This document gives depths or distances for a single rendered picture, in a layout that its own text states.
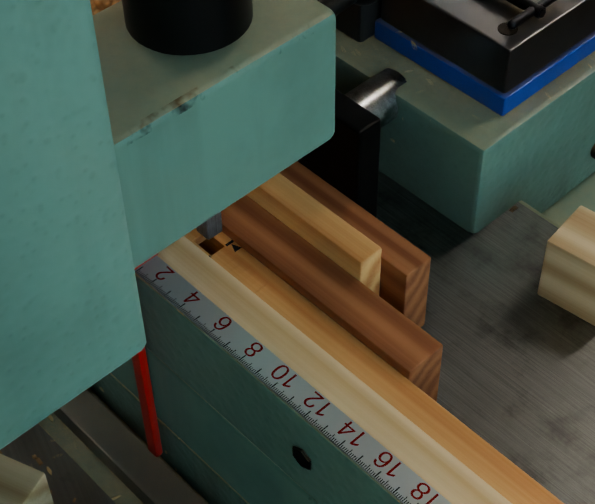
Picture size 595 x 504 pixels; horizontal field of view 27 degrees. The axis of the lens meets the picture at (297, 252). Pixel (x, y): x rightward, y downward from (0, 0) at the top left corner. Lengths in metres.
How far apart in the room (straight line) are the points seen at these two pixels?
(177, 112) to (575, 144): 0.29
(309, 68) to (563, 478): 0.21
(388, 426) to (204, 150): 0.14
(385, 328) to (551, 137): 0.17
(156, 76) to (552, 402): 0.24
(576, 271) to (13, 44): 0.33
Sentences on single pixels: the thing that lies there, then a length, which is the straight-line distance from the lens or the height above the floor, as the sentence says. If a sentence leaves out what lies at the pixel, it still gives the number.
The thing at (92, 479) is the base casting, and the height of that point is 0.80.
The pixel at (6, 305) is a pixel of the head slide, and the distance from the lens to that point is 0.42.
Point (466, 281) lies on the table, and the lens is 0.64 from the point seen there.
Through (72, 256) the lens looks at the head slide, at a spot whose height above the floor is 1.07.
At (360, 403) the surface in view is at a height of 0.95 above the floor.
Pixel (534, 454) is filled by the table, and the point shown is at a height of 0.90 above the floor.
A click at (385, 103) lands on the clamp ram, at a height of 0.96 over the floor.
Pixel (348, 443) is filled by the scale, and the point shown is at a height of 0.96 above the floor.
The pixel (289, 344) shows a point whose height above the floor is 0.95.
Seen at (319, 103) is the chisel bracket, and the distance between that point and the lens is 0.54.
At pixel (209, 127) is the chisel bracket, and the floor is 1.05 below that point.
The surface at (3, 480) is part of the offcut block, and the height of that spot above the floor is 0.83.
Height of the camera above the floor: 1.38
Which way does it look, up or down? 48 degrees down
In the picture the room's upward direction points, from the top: 1 degrees counter-clockwise
